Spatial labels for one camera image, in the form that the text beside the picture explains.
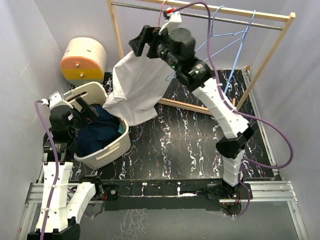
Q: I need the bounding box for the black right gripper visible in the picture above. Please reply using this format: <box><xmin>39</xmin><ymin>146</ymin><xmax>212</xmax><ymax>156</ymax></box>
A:
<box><xmin>128</xmin><ymin>27</ymin><xmax>181</xmax><ymax>73</ymax></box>

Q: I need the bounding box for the navy blue t shirt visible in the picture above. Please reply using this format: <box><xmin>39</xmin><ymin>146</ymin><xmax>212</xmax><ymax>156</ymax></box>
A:
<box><xmin>75</xmin><ymin>104</ymin><xmax>121</xmax><ymax>158</ymax></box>

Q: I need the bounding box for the white t shirt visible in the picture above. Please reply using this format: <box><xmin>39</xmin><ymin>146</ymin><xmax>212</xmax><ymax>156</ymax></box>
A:
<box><xmin>102</xmin><ymin>51</ymin><xmax>173</xmax><ymax>126</ymax></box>

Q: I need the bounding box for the pink wire hanger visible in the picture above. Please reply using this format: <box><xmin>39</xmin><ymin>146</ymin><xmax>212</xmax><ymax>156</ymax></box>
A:
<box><xmin>157</xmin><ymin>0</ymin><xmax>174</xmax><ymax>83</ymax></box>

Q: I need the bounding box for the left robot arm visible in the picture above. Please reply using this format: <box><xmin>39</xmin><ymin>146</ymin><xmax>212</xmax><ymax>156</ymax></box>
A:
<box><xmin>26</xmin><ymin>92</ymin><xmax>104</xmax><ymax>240</ymax></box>

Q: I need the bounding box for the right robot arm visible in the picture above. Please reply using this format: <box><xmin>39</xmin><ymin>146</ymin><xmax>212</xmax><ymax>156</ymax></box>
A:
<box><xmin>128</xmin><ymin>25</ymin><xmax>258</xmax><ymax>199</ymax></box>

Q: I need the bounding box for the white plastic laundry basket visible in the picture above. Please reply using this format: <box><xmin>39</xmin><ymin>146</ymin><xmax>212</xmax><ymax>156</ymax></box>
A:
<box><xmin>63</xmin><ymin>82</ymin><xmax>131</xmax><ymax>170</ymax></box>

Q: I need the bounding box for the teal garment in basket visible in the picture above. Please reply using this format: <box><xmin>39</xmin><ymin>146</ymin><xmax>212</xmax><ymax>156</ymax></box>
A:
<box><xmin>118</xmin><ymin>123</ymin><xmax>126</xmax><ymax>135</ymax></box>

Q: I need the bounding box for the cream orange yellow drawer box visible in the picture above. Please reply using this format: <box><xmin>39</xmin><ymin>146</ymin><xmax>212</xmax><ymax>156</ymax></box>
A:
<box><xmin>60</xmin><ymin>37</ymin><xmax>107</xmax><ymax>87</ymax></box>

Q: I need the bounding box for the wooden clothes rack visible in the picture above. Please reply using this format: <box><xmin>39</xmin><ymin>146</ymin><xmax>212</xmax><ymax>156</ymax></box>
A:
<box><xmin>106</xmin><ymin>0</ymin><xmax>297</xmax><ymax>116</ymax></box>

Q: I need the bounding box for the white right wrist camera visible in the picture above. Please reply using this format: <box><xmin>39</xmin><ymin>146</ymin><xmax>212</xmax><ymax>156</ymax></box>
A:
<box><xmin>158</xmin><ymin>8</ymin><xmax>182</xmax><ymax>35</ymax></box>

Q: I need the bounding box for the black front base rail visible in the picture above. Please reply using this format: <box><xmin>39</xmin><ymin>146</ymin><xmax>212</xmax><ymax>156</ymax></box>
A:
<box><xmin>99</xmin><ymin>178</ymin><xmax>253</xmax><ymax>212</ymax></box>

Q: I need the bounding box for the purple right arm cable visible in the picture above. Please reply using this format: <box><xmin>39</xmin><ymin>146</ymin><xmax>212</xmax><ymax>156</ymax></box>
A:
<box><xmin>174</xmin><ymin>1</ymin><xmax>294</xmax><ymax>218</ymax></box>

